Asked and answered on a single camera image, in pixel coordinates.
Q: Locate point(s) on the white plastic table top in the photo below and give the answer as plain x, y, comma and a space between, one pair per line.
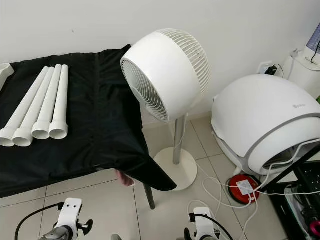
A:
5, 75

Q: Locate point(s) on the black metal table leg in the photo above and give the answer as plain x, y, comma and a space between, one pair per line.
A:
148, 196

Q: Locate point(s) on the red round device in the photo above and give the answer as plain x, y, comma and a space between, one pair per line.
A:
235, 187

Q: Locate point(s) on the black metal rack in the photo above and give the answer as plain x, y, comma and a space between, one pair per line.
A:
287, 210

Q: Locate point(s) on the black fabric table cover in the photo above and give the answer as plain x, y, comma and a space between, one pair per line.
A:
105, 110

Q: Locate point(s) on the magenta plastic item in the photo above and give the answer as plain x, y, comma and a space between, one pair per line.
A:
315, 227

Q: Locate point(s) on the white domed appliance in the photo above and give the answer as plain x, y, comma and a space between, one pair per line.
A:
260, 112

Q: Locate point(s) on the black power plug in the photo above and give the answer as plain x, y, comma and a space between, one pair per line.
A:
272, 70

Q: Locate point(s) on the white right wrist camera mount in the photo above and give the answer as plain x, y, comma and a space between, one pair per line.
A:
204, 224

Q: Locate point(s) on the white pedestal fan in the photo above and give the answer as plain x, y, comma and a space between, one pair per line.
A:
167, 62

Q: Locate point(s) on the white wall socket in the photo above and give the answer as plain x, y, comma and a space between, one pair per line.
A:
262, 66

